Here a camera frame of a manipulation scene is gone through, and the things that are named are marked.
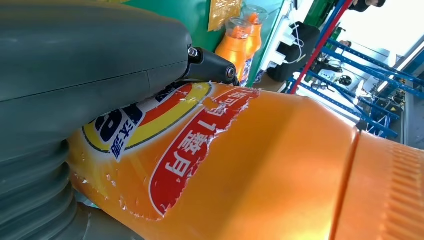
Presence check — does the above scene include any orange detergent bottle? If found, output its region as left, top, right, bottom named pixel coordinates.
left=66, top=81, right=424, bottom=240
left=241, top=4, right=269, bottom=67
left=214, top=17, right=255, bottom=88

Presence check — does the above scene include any yellow taped cardboard mat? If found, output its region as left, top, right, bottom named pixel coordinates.
left=207, top=0, right=243, bottom=32

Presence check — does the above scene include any white power strip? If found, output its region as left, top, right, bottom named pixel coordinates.
left=259, top=24, right=299, bottom=72

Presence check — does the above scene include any red metal pole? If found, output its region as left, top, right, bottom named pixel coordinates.
left=288, top=0, right=354, bottom=95

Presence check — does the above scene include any green plastic crate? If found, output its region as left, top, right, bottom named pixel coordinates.
left=303, top=0, right=345, bottom=47

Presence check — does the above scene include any person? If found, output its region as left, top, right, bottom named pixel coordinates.
left=347, top=0, right=387, bottom=13

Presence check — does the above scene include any blue metal rack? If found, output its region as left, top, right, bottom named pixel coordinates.
left=286, top=0, right=424, bottom=140

